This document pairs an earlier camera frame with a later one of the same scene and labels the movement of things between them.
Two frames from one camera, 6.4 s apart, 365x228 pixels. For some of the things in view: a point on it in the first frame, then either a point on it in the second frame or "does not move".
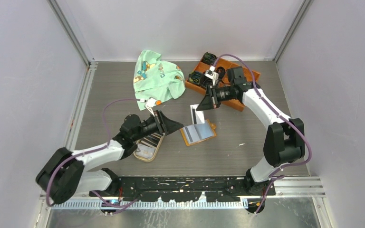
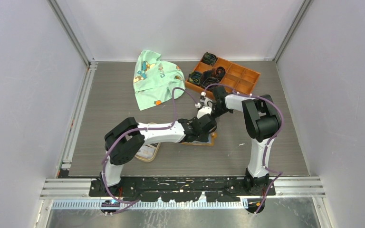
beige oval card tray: x=147 y=147 does not move
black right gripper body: x=223 y=94 → x=216 y=112
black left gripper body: x=151 y=126 → x=203 y=137
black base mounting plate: x=184 y=188 does not move
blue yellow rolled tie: x=194 y=77 does not move
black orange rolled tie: x=221 y=71 does not move
